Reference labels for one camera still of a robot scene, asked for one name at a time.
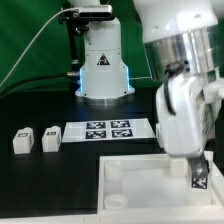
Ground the white square tabletop tray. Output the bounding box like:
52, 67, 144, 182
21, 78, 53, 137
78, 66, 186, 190
97, 152, 224, 214

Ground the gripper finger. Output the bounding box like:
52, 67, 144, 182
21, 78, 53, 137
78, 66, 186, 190
188, 156, 210, 176

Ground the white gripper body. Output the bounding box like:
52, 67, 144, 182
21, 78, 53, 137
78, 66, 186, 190
156, 74, 214, 158

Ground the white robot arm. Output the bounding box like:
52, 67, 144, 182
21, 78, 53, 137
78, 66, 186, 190
68, 0, 224, 178

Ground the black cable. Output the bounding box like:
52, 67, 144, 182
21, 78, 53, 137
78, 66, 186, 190
0, 73, 81, 98

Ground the white sheet with tags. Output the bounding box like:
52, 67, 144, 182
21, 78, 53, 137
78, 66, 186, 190
62, 118, 155, 143

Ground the grey camera cable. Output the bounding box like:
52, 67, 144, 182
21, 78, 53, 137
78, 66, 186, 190
0, 7, 80, 88

